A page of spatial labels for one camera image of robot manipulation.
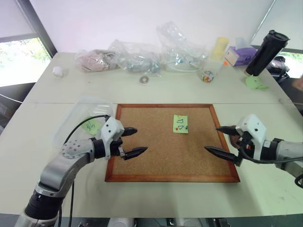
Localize dark window frame post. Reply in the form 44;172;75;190
15;0;58;61

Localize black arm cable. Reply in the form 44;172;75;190
63;114;111;144
238;145;303;164

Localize purple tissue box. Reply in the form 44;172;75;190
223;37;258;67

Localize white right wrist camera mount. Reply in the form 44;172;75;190
235;113;267;161

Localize person's bare hand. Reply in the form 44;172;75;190
292;75;303;92

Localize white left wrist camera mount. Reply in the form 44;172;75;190
100;116;125;160

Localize clear bag with white cable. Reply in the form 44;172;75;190
155;21;210;73

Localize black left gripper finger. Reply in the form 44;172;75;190
124;146;149;161
121;127;139;137

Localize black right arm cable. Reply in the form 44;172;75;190
238;145;303;164

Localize wood-framed cork board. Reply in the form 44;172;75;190
105;104;241;183

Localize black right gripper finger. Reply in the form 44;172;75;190
204;146;238;163
215;126;238;137

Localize black tumbler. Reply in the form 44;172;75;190
244;29;291;78

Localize white roller blind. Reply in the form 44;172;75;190
0;0;36;44
250;0;303;54

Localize bag of pink cloth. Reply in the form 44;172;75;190
75;49;120;73

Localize white rounded robot body part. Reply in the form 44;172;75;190
107;217;134;227
174;217;203;227

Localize flat clear plastic bag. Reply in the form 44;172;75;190
50;95;117;145

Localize small white tape roll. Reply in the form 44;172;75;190
52;66;64;78

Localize cup with coloured pins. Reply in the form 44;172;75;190
200;69;217;83

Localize green sticky note with drawings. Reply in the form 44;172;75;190
173;114;189;134

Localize black bag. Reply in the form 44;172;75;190
266;55;291;83

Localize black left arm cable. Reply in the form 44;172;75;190
63;114;111;144

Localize clear bag with grey items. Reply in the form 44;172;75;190
107;39;164;78

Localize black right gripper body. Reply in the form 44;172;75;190
228;131;253;167

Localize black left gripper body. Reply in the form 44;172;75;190
108;135;126;158

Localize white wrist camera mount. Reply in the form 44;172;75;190
100;116;125;160
235;113;267;161

